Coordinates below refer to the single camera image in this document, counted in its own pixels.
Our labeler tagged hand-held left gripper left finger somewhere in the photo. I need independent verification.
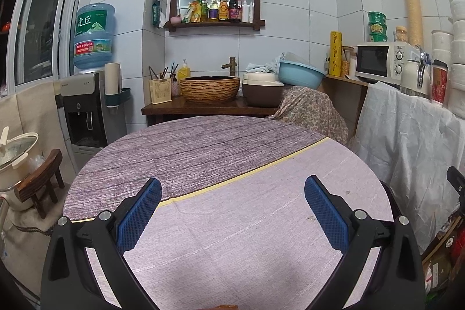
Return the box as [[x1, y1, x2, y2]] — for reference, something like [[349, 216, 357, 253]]
[[41, 177, 163, 310]]

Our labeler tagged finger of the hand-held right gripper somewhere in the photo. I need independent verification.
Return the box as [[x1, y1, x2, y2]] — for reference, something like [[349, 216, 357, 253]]
[[447, 166, 465, 195]]

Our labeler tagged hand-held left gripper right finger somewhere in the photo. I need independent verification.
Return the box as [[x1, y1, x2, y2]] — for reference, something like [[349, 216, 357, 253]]
[[304, 175, 426, 310]]

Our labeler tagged black chair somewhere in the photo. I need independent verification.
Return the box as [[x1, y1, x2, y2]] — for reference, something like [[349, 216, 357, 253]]
[[380, 181, 402, 220]]

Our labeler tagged white cloth cover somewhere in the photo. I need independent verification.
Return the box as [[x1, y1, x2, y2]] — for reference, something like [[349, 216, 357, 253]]
[[354, 81, 465, 254]]

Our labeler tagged purple round tablecloth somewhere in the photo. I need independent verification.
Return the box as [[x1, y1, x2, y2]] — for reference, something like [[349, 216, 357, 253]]
[[62, 116, 395, 310]]

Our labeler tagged red paper cup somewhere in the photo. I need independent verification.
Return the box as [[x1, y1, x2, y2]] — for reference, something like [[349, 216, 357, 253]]
[[431, 59, 449, 103]]

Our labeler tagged patterned cloth cover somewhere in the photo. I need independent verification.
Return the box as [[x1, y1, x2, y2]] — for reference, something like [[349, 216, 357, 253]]
[[267, 85, 349, 147]]

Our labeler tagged small wooden stool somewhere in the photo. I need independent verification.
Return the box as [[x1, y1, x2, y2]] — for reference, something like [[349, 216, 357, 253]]
[[14, 149, 66, 220]]

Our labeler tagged white kettle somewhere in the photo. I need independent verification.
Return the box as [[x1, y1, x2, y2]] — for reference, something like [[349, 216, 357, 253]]
[[400, 49, 433, 98]]

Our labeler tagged wooden side cabinet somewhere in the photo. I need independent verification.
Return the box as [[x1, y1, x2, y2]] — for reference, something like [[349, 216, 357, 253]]
[[323, 74, 369, 140]]

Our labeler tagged teal cup holder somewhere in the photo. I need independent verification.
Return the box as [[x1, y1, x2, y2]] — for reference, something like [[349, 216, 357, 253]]
[[105, 88, 132, 107]]

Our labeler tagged dark wooden counter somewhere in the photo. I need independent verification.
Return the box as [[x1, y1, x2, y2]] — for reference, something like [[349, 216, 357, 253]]
[[142, 96, 282, 125]]

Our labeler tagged beige chopstick holder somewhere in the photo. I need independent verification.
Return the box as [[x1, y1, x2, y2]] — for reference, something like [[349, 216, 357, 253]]
[[149, 78, 173, 104]]

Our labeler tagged stack of white bowls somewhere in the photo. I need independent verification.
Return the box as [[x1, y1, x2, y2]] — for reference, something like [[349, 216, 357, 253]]
[[431, 0, 465, 114]]

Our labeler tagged white cooker with lid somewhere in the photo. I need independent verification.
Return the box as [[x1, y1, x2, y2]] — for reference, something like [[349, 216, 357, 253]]
[[0, 126, 40, 212]]

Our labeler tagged brown white rice cooker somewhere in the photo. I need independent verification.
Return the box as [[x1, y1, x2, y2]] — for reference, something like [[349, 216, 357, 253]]
[[242, 72, 285, 106]]

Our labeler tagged white paper cup stack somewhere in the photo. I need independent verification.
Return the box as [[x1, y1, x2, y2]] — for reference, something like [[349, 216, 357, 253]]
[[105, 62, 121, 94]]

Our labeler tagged blue plastic basin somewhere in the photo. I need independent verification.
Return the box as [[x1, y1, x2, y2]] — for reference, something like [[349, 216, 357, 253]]
[[278, 60, 326, 90]]

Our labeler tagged water dispenser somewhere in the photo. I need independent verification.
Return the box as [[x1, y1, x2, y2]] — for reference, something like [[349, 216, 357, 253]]
[[54, 71, 129, 151]]

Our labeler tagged woven pattern basin sink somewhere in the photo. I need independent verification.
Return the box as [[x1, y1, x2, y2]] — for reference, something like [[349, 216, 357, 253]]
[[179, 76, 241, 104]]

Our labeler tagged white microwave oven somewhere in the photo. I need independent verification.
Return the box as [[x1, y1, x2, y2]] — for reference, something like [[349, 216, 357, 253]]
[[355, 41, 422, 85]]

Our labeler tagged bundle of chopsticks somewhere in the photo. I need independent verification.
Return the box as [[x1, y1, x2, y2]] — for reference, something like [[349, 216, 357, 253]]
[[148, 60, 179, 80]]

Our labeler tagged yellow soap bottle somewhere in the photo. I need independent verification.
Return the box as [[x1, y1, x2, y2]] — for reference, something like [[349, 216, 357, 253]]
[[177, 59, 191, 81]]

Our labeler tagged glass jar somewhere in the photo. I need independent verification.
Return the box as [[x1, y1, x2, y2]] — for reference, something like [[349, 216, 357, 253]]
[[341, 46, 357, 76]]

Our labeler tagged light blue towel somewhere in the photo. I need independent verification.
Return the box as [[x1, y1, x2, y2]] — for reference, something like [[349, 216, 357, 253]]
[[245, 54, 284, 74]]

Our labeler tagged yellow wrapped roll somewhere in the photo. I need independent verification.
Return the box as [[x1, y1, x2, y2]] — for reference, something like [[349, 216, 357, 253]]
[[329, 30, 343, 76]]

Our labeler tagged bamboo style faucet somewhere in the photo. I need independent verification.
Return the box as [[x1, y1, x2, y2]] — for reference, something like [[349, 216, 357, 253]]
[[221, 56, 237, 77]]

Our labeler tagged tall paper cup stack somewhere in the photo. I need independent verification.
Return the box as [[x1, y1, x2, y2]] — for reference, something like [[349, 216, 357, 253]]
[[400, 0, 425, 47]]

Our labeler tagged blue water jug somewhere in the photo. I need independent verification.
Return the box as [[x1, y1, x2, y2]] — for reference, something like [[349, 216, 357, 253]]
[[73, 3, 116, 70]]

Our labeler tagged wooden framed mirror shelf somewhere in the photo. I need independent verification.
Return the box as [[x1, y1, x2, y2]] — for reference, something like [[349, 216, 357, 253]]
[[163, 0, 266, 33]]

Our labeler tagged yellow green packet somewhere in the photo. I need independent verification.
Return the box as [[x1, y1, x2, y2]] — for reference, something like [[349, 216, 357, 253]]
[[182, 1, 202, 24]]

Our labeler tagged dark sauce bottle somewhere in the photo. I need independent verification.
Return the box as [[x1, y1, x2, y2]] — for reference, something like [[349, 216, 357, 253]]
[[228, 0, 243, 22]]

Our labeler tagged green wall tissue pack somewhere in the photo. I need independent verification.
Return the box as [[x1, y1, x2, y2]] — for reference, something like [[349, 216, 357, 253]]
[[151, 0, 166, 28]]

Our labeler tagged window frame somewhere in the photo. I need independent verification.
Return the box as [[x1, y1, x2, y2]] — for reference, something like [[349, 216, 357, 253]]
[[7, 0, 84, 89]]

